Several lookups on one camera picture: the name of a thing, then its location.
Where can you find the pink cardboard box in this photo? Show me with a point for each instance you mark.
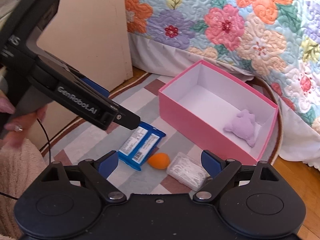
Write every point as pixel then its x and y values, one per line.
pixel 190 130

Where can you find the person's left hand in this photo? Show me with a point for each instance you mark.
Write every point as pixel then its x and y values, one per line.
pixel 27 122

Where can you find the orange makeup sponge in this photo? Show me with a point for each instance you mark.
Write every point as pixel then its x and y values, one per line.
pixel 158 162

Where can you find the purple plush toy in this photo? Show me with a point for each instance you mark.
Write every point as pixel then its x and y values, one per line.
pixel 241 127

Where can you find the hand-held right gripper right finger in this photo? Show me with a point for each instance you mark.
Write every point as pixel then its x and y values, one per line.
pixel 208 164

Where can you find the striped oval rug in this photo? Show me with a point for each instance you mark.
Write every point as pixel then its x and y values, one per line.
pixel 75 140

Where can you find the grey patterned cloth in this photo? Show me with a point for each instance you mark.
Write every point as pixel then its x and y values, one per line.
pixel 10 5

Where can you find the floral quilt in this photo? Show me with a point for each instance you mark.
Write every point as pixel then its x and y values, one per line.
pixel 225 17

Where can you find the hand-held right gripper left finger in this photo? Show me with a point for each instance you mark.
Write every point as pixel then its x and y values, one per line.
pixel 108 164

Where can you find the blue wipes packet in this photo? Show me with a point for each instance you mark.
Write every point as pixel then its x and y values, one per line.
pixel 156 134

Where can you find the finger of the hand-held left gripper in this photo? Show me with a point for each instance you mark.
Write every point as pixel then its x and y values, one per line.
pixel 96 86
pixel 130 120

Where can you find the beige cabinet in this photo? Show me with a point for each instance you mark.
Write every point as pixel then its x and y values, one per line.
pixel 87 30

